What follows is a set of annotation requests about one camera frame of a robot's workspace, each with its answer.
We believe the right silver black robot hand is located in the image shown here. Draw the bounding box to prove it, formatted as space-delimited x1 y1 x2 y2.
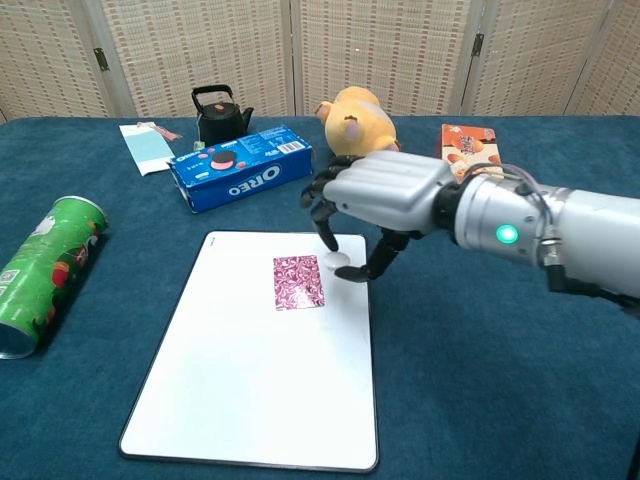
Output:
299 150 454 284

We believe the purple and white patterned packet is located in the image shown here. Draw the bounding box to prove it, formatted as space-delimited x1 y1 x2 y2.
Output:
272 254 326 312

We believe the white rectangular board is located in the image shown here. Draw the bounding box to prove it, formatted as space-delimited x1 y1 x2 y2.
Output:
118 230 380 474

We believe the yellow plush toy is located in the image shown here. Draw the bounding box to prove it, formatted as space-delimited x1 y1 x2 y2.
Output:
314 85 403 161

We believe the orange biscuit box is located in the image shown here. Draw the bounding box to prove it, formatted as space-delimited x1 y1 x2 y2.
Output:
440 123 504 182

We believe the blue Oreo cookie box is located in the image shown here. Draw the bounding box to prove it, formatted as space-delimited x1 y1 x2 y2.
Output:
167 124 315 215

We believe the black teapot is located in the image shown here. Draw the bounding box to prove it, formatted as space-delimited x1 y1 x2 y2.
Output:
190 84 255 147

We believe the woven folding screen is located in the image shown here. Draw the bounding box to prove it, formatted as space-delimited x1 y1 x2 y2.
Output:
0 0 640 122

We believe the light blue white bookmark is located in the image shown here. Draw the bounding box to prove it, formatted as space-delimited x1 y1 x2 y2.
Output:
118 120 183 178

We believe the green chips can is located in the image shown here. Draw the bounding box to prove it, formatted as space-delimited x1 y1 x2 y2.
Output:
0 195 109 360

